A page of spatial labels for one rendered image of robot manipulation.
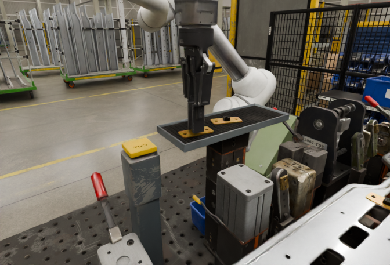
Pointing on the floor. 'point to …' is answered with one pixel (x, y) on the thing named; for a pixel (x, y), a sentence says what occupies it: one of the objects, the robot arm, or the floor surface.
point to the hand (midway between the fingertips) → (195, 116)
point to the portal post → (123, 29)
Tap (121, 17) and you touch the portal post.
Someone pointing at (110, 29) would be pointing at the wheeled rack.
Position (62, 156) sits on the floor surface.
